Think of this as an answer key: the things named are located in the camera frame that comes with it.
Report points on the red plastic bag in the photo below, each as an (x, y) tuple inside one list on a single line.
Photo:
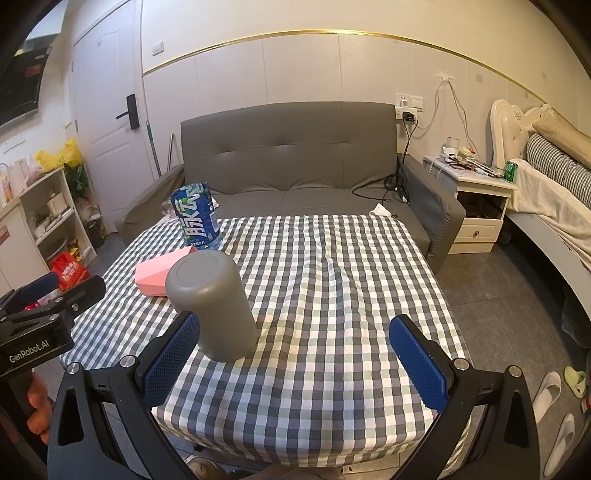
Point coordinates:
[(69, 272)]

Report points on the checkered pillow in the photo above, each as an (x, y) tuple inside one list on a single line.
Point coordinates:
[(558, 166)]

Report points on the person's left hand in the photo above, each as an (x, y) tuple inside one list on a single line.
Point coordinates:
[(39, 406)]

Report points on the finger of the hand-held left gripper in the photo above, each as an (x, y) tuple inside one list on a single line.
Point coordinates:
[(37, 286), (85, 290)]

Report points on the light green slipper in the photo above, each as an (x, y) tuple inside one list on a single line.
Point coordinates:
[(575, 381)]

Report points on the cream nightstand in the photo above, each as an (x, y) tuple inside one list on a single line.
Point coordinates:
[(480, 203)]

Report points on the pink kettle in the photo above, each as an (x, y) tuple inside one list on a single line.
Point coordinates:
[(18, 177)]

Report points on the cream blanket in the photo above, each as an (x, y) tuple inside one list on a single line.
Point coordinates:
[(549, 207)]

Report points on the white shelf unit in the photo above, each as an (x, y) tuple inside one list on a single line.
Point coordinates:
[(60, 217)]

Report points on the white light switch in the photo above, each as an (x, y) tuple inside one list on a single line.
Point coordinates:
[(157, 48)]

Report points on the beige pillow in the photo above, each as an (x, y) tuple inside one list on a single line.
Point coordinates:
[(565, 134)]

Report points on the black door lock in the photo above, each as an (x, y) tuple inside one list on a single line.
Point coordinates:
[(131, 110)]

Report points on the black range hood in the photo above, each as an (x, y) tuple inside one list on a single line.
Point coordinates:
[(21, 83)]

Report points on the cream bed headboard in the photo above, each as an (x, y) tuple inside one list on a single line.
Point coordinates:
[(508, 129)]

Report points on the pink box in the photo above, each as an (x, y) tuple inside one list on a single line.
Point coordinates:
[(152, 274)]

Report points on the white door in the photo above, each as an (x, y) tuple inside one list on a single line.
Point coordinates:
[(106, 69)]

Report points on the white wall socket panel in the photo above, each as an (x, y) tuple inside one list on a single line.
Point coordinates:
[(410, 100)]

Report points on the yellow plastic bag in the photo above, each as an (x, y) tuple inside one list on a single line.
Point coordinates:
[(64, 154)]

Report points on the green plant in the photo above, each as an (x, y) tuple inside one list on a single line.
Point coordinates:
[(77, 182)]

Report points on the white jar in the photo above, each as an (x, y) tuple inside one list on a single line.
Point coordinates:
[(452, 146)]

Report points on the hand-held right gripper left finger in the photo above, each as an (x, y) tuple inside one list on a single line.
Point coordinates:
[(168, 355)]

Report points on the green can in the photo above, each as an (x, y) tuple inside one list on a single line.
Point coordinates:
[(510, 171)]

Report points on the grey bed frame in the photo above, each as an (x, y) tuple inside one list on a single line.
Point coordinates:
[(545, 263)]

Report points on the white slipper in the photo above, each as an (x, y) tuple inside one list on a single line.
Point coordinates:
[(559, 445), (547, 397)]

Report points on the checkered tablecloth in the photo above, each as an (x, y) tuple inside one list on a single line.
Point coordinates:
[(323, 300)]

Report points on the blue drink bottle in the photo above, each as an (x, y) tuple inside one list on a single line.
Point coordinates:
[(196, 217)]

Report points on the grey cup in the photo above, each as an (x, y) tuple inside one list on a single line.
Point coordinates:
[(207, 300)]

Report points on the grey sofa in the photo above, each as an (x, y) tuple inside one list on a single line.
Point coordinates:
[(286, 147)]

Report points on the white tissue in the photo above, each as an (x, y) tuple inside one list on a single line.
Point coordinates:
[(383, 210)]

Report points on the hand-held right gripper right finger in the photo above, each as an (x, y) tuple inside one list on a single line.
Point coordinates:
[(418, 357)]

